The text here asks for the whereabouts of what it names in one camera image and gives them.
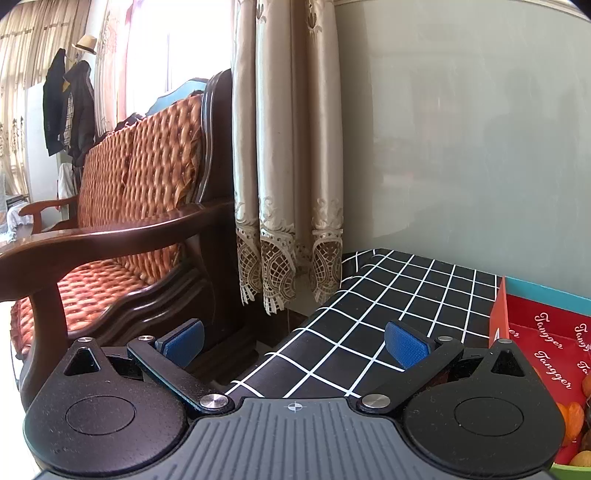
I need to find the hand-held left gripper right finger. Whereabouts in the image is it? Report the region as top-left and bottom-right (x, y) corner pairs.
(356, 322), (529, 413)

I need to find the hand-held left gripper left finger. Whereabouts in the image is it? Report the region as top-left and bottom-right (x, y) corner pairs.
(60, 320), (233, 413)

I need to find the red cardboard box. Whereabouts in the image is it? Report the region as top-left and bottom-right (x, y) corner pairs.
(488, 276), (591, 480)

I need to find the black checked tablecloth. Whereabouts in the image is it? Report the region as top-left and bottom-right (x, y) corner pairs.
(229, 248), (509, 398)

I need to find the dark wooden sofa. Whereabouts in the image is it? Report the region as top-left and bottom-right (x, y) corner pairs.
(0, 69), (259, 402)

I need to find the orange woven sofa cushion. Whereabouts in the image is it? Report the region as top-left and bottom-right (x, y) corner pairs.
(10, 95), (206, 361)

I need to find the beige lace-trimmed curtain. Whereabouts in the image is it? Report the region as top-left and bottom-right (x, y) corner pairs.
(229, 0), (345, 317)

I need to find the white cabinet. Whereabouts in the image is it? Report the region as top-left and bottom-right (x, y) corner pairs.
(25, 83), (61, 204)

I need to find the dark brown hanging coat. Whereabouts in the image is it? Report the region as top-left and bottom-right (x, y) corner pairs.
(65, 60), (96, 167)

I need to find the black hanging jacket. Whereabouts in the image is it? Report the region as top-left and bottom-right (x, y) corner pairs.
(42, 48), (68, 157)

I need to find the sheer window curtain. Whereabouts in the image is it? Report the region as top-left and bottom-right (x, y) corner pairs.
(0, 0), (116, 139)

